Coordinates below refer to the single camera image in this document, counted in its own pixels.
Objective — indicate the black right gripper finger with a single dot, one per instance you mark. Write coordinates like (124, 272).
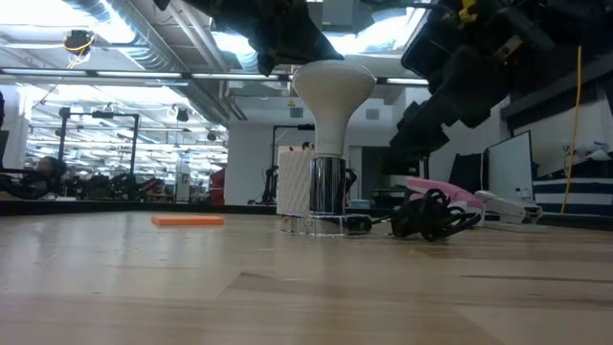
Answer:
(419, 144)
(428, 115)

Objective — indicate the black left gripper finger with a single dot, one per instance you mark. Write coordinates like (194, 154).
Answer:
(266, 62)
(321, 40)

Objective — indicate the pink stapler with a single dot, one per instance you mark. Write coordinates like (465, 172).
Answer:
(431, 184)

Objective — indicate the chrome lamp socket base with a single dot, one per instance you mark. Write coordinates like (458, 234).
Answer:
(328, 187)

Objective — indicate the white textured pen cup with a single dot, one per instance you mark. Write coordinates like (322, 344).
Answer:
(293, 182)

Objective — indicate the ceiling light bar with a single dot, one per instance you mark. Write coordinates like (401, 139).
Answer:
(120, 74)
(402, 81)

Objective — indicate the black cabinet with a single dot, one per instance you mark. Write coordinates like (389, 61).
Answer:
(378, 177)

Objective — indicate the black chair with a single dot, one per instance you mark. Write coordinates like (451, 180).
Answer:
(467, 175)

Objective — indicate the white board panel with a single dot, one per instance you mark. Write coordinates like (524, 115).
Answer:
(510, 167)

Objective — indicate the white grey stapler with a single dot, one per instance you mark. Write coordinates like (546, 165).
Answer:
(503, 206)

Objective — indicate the red cabinet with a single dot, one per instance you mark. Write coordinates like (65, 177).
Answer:
(218, 187)

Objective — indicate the navy white striped box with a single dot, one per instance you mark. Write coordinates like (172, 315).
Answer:
(574, 196)

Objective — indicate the orange sticky note pad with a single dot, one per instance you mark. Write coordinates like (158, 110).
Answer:
(187, 221)

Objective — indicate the yellow black ceiling reel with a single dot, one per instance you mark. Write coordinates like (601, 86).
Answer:
(79, 42)

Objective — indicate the person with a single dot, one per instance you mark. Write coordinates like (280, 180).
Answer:
(50, 167)

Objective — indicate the black background gantry frame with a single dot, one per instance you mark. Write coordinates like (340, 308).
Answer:
(62, 144)

